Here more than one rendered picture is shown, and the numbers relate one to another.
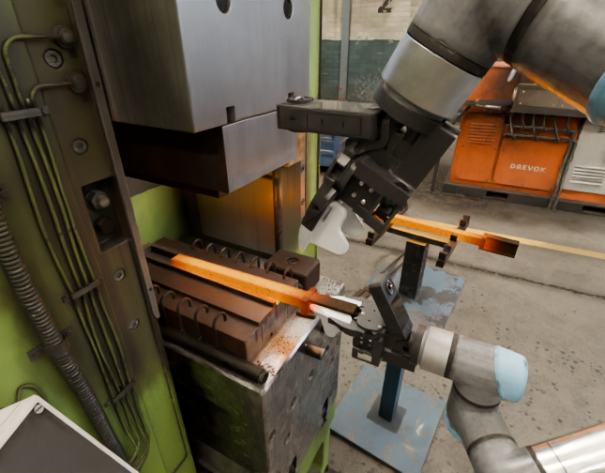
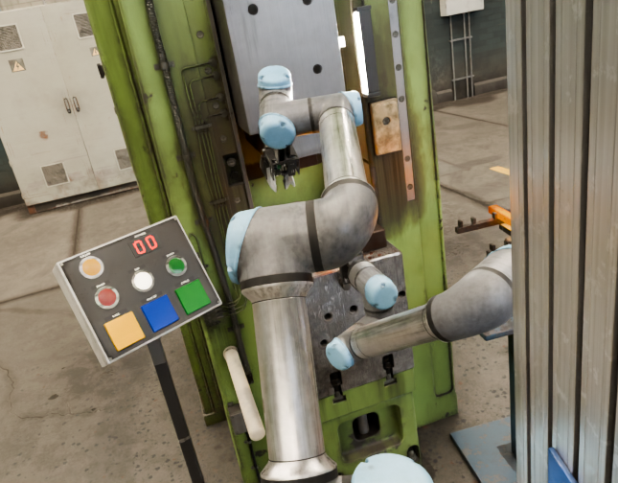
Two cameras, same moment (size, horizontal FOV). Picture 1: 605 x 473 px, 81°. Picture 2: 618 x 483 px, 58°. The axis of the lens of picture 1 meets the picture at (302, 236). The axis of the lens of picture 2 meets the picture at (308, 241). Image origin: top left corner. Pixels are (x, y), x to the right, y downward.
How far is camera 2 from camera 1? 1.26 m
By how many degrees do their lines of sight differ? 44
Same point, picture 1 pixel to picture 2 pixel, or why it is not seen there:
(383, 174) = (270, 155)
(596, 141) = not seen: outside the picture
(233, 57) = not seen: hidden behind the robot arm
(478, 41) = not seen: hidden behind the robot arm
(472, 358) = (362, 277)
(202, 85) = (253, 115)
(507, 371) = (370, 285)
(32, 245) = (200, 176)
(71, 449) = (179, 234)
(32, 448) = (170, 226)
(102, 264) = (229, 192)
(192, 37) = (248, 98)
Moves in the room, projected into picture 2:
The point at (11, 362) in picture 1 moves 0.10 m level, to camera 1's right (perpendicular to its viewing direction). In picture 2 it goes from (189, 221) to (207, 226)
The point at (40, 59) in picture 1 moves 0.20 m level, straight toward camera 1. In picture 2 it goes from (211, 106) to (185, 122)
